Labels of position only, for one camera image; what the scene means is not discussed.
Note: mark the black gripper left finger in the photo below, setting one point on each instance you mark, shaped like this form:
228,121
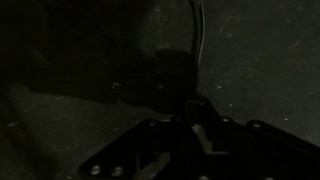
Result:
143,146

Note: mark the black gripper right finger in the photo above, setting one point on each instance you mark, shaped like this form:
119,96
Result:
260,150

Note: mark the black desk mat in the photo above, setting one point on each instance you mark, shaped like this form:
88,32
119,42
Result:
260,60

